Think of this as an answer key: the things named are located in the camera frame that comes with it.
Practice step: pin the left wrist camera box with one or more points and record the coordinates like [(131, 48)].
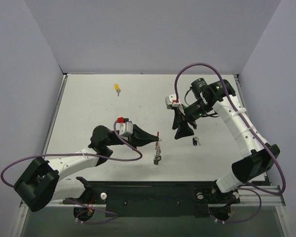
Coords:
[(126, 127)]

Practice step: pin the dark blue tagged key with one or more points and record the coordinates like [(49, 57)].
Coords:
[(196, 141)]

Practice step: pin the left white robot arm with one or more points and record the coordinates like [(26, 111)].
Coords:
[(47, 180)]

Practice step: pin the yellow tagged key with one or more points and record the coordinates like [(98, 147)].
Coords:
[(117, 88)]

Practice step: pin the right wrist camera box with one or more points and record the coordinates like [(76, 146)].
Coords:
[(173, 104)]

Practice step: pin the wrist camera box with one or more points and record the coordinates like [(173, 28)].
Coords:
[(126, 127), (173, 104)]

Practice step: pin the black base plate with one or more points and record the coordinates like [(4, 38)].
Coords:
[(150, 197)]

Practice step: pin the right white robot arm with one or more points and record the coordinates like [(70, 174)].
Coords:
[(257, 154)]

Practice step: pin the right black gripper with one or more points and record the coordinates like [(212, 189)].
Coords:
[(182, 118)]

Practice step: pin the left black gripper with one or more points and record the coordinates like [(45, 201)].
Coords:
[(133, 138)]

